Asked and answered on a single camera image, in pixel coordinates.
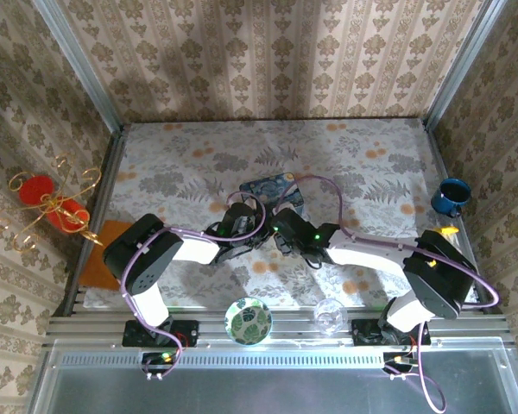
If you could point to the yellow banana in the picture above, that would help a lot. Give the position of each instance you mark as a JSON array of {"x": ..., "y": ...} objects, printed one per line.
[{"x": 450, "y": 231}]

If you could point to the orange square pad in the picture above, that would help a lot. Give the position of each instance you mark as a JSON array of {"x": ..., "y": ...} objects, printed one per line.
[{"x": 97, "y": 267}]

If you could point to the red candle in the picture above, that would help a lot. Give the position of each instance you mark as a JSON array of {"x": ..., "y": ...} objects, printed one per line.
[
  {"x": 34, "y": 190},
  {"x": 67, "y": 220}
]

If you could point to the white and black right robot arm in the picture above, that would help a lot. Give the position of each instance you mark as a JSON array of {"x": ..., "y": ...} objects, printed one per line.
[{"x": 371, "y": 254}]

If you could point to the slotted metal strip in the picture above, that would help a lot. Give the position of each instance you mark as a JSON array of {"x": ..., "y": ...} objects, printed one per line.
[{"x": 285, "y": 359}]

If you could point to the small left control board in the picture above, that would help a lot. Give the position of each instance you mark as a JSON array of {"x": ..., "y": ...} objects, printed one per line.
[{"x": 155, "y": 359}]

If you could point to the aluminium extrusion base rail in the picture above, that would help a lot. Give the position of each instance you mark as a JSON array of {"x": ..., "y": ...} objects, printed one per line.
[{"x": 293, "y": 323}]

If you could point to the green leaf pattern bowl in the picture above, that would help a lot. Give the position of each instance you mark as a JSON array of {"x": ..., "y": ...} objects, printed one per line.
[{"x": 248, "y": 321}]

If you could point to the floral patterned tablecloth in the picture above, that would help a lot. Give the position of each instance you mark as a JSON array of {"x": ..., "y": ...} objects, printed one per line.
[{"x": 259, "y": 142}]

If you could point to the small right control board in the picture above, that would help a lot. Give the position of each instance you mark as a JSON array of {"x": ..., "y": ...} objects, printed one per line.
[{"x": 393, "y": 359}]

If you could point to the aluminium table side rail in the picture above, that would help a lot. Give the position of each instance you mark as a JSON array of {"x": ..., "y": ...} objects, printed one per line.
[
  {"x": 436, "y": 151},
  {"x": 111, "y": 172}
]

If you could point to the clear drinking glass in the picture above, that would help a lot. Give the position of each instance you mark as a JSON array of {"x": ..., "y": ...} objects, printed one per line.
[{"x": 329, "y": 317}]

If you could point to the grey metal tray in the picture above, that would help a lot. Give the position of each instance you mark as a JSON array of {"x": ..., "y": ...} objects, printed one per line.
[{"x": 263, "y": 392}]

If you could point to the dark blue enamel mug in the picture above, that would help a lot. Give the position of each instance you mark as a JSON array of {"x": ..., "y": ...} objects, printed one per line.
[{"x": 446, "y": 206}]

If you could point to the blue starry pattern coaster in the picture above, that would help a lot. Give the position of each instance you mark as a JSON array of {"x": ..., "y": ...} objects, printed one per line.
[{"x": 263, "y": 185}]

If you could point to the aluminium frame post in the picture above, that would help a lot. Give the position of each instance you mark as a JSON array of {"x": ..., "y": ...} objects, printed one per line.
[
  {"x": 465, "y": 60},
  {"x": 78, "y": 60}
]

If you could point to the small control board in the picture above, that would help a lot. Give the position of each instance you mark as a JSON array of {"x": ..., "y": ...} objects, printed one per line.
[
  {"x": 393, "y": 359},
  {"x": 155, "y": 359}
]

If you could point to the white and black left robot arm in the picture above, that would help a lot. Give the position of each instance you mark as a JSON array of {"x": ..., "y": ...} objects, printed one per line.
[{"x": 147, "y": 254}]

